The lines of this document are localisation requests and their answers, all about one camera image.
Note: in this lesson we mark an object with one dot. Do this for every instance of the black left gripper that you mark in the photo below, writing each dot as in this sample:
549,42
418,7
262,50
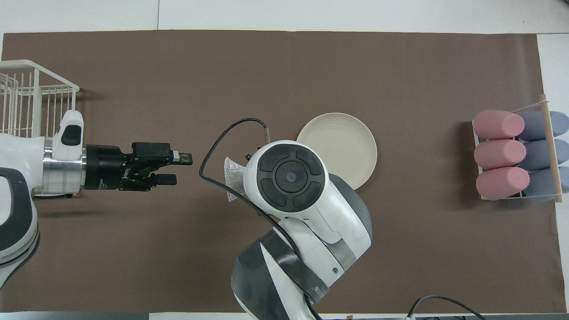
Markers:
106,166

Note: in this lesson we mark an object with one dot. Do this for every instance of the clear plastic bag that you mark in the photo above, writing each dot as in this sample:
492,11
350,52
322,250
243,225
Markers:
233,178

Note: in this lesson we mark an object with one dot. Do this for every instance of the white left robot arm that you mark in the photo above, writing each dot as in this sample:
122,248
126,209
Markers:
18,155

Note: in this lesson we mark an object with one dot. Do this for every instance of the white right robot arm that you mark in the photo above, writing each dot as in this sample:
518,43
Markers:
320,213

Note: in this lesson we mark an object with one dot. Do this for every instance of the cream round plate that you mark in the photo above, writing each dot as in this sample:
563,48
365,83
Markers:
342,142

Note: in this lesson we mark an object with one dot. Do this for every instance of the brown table mat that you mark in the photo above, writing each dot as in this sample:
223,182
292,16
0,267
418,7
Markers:
311,66

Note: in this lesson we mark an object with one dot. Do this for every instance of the pink plastic cup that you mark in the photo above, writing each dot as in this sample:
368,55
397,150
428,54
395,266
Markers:
500,154
498,124
502,183

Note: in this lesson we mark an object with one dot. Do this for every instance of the blue plastic cup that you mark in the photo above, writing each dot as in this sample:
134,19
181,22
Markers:
540,184
535,126
538,154

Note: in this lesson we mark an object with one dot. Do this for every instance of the white cup holder rack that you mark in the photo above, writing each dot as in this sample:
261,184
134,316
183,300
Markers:
551,149

